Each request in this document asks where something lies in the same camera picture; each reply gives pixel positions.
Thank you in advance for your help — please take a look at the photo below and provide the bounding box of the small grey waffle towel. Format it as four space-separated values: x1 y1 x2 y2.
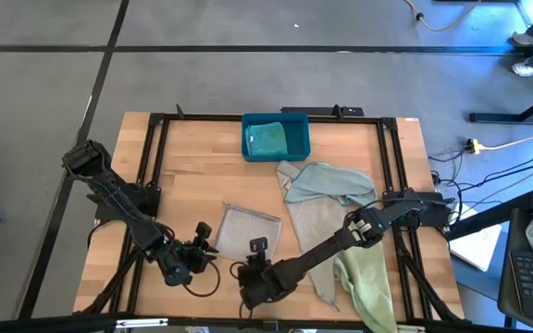
214 201 283 263

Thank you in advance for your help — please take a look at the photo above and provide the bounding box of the white flat box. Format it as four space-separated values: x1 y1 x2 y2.
448 223 503 273

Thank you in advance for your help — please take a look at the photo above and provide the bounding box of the teal fluffy microfiber towel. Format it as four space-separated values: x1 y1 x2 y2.
244 121 290 157

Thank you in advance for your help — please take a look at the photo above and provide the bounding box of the teal plastic bin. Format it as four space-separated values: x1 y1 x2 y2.
241 112 312 164

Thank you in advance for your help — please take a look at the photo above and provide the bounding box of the large grey waffle towel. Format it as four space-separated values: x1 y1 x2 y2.
275 159 377 312

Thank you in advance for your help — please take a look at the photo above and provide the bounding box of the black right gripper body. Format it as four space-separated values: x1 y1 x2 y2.
237 258 289 310

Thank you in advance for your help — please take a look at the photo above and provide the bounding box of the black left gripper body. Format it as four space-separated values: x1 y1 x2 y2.
157 240 208 287

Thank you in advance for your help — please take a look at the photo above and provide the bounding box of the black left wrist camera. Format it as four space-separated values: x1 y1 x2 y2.
193 221 214 242

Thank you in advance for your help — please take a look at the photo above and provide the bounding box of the tan floor cord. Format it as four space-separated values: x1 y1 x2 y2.
403 0 483 33

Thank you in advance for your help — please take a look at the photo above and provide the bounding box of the pale green microfiber towel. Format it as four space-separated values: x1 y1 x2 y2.
332 240 400 333

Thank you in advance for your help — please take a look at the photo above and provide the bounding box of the pale blue smooth towel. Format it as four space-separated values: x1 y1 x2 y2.
283 161 379 207

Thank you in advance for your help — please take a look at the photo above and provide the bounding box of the black desk leg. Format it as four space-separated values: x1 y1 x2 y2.
468 85 533 125

